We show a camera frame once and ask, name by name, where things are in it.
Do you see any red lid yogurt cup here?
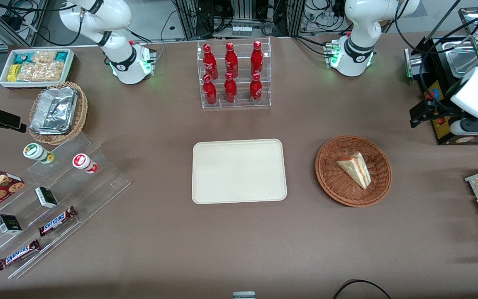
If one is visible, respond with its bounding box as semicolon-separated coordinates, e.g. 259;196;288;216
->
72;153;99;174

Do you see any clear acrylic tiered stand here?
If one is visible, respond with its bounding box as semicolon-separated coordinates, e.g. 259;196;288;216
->
0;132;131;280

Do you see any aluminium frame rack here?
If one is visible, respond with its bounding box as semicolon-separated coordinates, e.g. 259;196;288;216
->
172;0;307;40

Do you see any small black box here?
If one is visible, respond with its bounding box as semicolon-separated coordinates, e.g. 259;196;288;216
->
34;186;59;209
0;214;23;235

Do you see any clear cracker packet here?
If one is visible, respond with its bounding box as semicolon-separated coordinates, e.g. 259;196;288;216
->
17;61;64;82
32;50;58;64

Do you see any white rectangular snack bin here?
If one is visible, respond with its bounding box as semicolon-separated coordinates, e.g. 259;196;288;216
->
0;48;76;89

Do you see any red cola bottle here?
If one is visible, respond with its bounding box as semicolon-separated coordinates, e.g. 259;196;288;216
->
250;40;264;76
202;74;218;106
202;44;219;80
249;72;263;103
224;72;238;104
224;42;239;79

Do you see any steel warmer pan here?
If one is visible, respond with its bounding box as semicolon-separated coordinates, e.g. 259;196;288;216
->
442;40;478;78

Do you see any clear acrylic bottle rack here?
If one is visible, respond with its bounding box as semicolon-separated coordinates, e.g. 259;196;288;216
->
196;37;272;110

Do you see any snickers chocolate bar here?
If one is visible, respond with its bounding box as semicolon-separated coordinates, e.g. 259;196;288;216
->
0;239;41;271
38;206;78;237

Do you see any light wicker basket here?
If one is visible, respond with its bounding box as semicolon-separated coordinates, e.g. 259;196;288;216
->
28;81;88;145

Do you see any green lid yogurt cup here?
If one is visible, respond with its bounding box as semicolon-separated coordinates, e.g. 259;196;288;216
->
23;142;55;164

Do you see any beige rectangular tray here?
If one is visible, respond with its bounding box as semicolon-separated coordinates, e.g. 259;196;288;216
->
192;138;288;205

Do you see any aluminium foil container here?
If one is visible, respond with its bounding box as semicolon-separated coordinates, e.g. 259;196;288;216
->
29;87;78;136

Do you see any black food warmer machine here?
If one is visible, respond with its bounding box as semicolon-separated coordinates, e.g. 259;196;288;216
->
404;7;478;146

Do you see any brown wicker basket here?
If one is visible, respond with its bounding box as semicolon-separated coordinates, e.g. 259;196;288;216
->
315;135;393;208

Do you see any black clamp device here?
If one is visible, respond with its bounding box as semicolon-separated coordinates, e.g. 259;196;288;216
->
0;103;27;135

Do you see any triangular sandwich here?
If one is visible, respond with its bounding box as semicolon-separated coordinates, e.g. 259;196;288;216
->
337;152;372;190

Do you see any black looped cable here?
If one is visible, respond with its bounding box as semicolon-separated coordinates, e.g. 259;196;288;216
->
332;279;393;299

